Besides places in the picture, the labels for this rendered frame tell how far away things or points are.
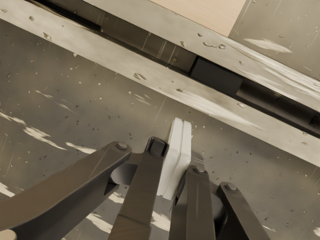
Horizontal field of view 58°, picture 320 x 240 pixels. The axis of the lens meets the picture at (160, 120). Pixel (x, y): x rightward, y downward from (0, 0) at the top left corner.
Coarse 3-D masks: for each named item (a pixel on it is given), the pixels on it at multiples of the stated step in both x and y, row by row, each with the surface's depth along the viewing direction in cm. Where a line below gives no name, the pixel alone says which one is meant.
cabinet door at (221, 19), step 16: (160, 0) 26; (176, 0) 26; (192, 0) 26; (208, 0) 25; (224, 0) 25; (240, 0) 25; (192, 16) 26; (208, 16) 26; (224, 16) 26; (224, 32) 26
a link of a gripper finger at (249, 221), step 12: (228, 192) 15; (240, 192) 15; (228, 204) 14; (240, 204) 14; (228, 216) 14; (240, 216) 13; (252, 216) 13; (216, 228) 15; (228, 228) 13; (240, 228) 12; (252, 228) 12
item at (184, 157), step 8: (184, 120) 23; (184, 128) 21; (184, 136) 19; (184, 144) 18; (184, 152) 17; (176, 160) 16; (184, 160) 16; (176, 168) 17; (184, 168) 16; (176, 176) 17; (168, 184) 17; (176, 184) 17; (168, 192) 17
